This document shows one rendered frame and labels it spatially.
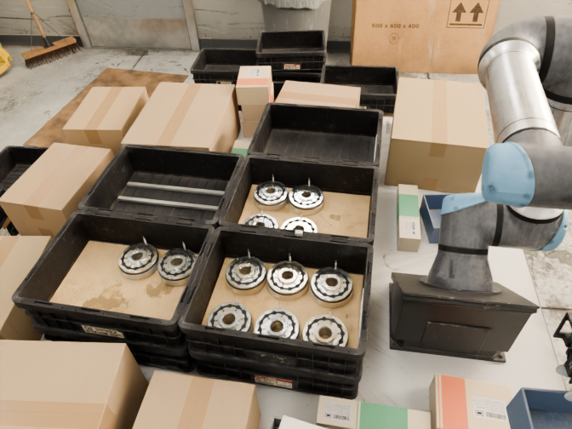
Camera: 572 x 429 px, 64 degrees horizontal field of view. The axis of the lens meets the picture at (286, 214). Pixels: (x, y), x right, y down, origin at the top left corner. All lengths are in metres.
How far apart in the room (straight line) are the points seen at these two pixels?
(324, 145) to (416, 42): 2.33
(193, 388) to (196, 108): 1.02
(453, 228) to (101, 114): 1.31
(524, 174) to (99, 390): 0.84
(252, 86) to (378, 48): 2.17
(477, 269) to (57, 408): 0.94
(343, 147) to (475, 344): 0.75
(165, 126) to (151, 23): 2.76
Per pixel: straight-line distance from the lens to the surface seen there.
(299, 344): 0.96
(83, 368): 1.07
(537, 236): 1.17
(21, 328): 1.34
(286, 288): 1.11
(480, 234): 1.15
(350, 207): 1.35
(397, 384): 1.19
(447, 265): 1.15
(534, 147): 0.60
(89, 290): 1.27
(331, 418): 1.08
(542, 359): 1.33
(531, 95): 0.72
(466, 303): 1.07
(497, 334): 1.18
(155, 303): 1.19
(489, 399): 1.14
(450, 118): 1.64
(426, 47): 3.83
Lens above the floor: 1.77
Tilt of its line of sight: 45 degrees down
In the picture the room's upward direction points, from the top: 3 degrees counter-clockwise
